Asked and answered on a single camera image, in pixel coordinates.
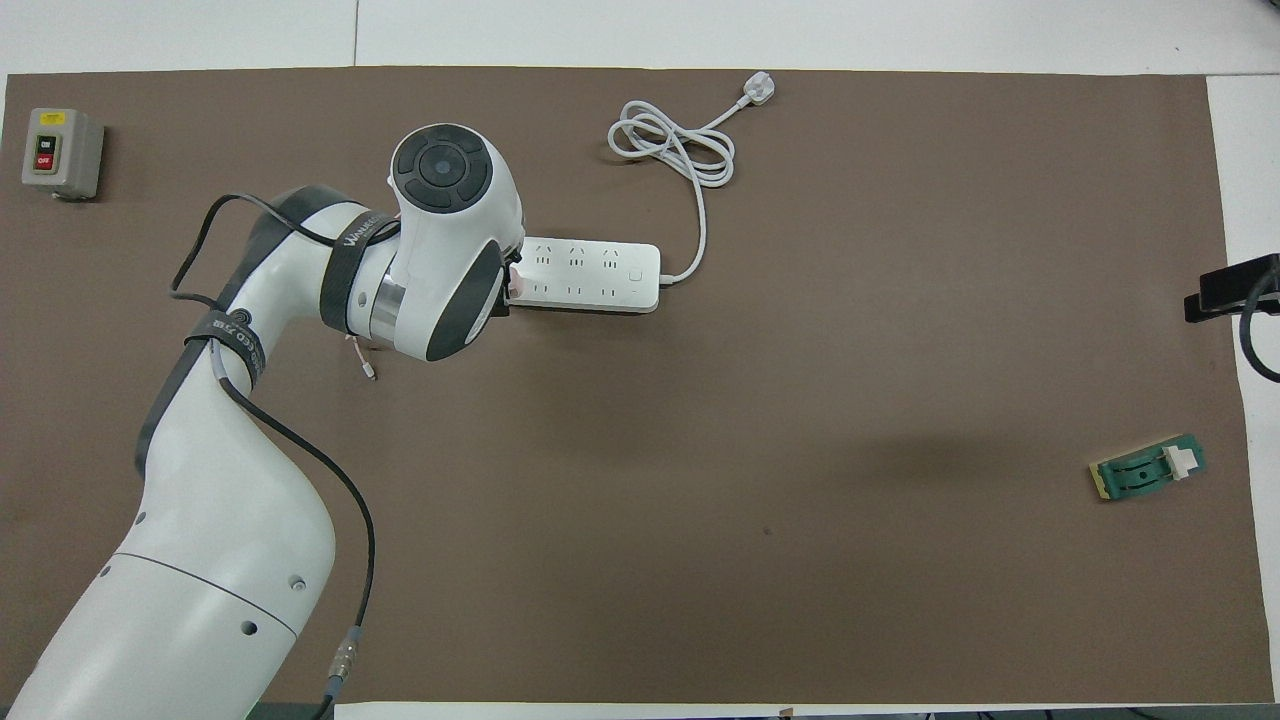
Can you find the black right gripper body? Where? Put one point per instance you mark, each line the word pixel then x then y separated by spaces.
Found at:
pixel 1274 275

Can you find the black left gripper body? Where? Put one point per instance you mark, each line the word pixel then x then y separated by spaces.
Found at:
pixel 500 310

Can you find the pink charger block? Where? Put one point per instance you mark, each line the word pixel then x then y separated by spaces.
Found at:
pixel 517 282

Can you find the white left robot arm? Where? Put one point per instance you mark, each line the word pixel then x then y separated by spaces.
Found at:
pixel 220 570

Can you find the white power strip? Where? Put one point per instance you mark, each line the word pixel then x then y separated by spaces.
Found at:
pixel 600 275

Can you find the brown table mat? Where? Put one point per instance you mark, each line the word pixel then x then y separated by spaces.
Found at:
pixel 700 500

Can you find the green knife switch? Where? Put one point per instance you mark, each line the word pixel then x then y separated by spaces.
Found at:
pixel 1145 470

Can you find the grey on-off switch box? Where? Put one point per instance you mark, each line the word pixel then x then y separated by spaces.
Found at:
pixel 62 152

